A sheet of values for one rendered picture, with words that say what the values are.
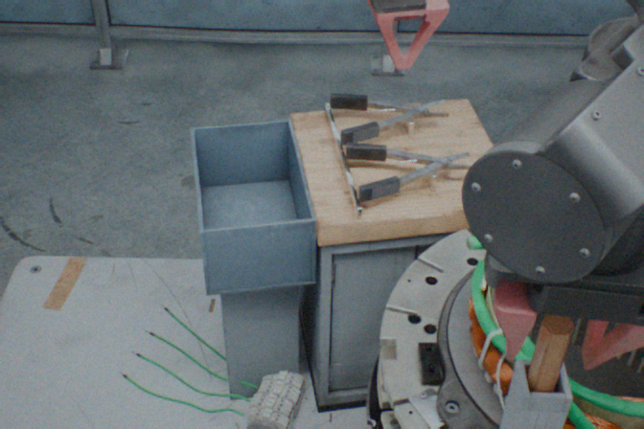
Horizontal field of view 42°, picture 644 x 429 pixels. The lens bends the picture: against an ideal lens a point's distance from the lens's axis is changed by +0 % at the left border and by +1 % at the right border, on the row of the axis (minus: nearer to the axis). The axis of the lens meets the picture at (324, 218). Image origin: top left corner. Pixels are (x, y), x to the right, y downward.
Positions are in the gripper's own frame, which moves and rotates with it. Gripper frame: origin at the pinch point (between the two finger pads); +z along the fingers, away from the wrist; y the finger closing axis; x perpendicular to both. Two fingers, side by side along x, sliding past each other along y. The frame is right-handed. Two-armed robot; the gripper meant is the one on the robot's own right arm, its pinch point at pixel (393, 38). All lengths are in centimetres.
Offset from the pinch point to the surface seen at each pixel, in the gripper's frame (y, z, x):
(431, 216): 15.7, 9.8, 0.4
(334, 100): -1.3, 7.4, -5.7
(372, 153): 8.3, 7.5, -3.7
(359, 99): -0.6, 7.2, -3.2
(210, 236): 14.6, 9.7, -20.1
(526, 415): 44.9, -1.4, -2.5
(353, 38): -183, 111, 33
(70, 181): -131, 118, -63
